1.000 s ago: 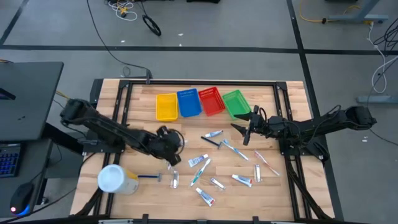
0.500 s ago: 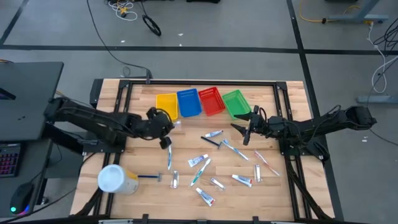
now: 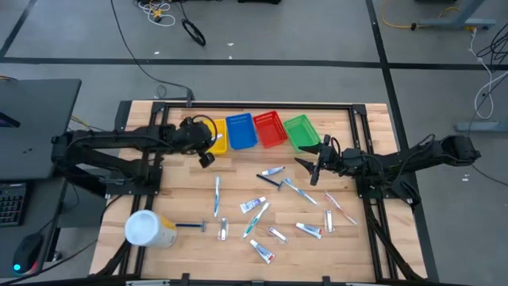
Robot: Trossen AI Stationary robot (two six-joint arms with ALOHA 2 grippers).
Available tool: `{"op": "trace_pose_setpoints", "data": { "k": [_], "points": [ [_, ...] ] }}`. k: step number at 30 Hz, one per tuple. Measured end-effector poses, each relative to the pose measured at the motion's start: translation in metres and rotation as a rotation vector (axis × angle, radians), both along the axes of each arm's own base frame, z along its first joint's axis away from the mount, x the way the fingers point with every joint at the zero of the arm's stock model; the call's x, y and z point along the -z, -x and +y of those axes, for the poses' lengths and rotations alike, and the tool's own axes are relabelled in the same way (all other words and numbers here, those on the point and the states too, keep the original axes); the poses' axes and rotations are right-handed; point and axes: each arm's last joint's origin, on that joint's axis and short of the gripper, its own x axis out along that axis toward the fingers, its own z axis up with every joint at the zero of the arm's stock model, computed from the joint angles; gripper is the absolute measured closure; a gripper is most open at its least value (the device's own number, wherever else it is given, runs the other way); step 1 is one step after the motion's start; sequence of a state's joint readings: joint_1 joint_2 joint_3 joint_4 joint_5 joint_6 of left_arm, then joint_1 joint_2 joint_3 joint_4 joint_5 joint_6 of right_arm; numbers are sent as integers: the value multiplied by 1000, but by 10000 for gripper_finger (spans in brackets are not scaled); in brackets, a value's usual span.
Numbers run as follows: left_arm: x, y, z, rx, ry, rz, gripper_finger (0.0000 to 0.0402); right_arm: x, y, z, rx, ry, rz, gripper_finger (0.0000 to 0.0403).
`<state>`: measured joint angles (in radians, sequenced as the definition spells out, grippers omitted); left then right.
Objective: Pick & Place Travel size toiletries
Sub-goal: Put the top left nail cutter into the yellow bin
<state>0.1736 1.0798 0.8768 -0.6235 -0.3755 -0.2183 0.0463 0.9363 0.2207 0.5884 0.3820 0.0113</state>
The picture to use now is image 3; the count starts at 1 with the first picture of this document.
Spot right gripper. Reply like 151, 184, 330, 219
294, 133, 359, 187

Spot blue toothbrush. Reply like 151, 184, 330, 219
283, 177, 319, 207
213, 175, 222, 218

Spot white travel toothpaste tube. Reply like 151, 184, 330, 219
239, 195, 267, 215
260, 165, 287, 177
248, 238, 276, 265
294, 222, 324, 241

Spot green plastic basket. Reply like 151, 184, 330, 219
283, 114, 321, 153

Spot yellow plastic basket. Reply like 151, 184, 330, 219
205, 118, 229, 156

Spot red plastic basket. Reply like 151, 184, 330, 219
252, 110, 289, 149

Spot blue plastic basket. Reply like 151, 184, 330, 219
225, 112, 259, 151

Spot red toothbrush in clear wrap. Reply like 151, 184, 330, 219
323, 191, 359, 226

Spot wrapped silver nail clipper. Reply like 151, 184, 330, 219
267, 226, 290, 245
217, 216, 230, 242
323, 209, 335, 234

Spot teal toothbrush in clear wrap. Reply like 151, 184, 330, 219
242, 201, 271, 239

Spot black razor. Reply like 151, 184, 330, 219
175, 219, 208, 234

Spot white canister with yellow label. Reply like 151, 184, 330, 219
124, 209, 179, 250

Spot grey desk foot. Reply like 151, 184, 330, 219
453, 120, 508, 133
418, 0, 498, 32

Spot black keyboard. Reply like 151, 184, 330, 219
0, 181, 29, 229

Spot black computer mouse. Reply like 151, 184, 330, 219
11, 233, 44, 276

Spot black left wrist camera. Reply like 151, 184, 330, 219
198, 151, 217, 169

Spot blue handled disposable razor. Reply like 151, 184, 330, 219
256, 173, 285, 191

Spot long black floor cable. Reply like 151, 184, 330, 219
109, 0, 195, 107

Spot coiled black cable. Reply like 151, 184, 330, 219
181, 18, 207, 47

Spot white cable bundle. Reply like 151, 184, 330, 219
136, 0, 177, 29

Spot yellow floor cable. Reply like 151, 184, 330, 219
381, 0, 462, 32

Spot white floor cable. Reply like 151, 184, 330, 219
468, 29, 508, 121

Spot black cable bunch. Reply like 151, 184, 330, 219
475, 21, 508, 67

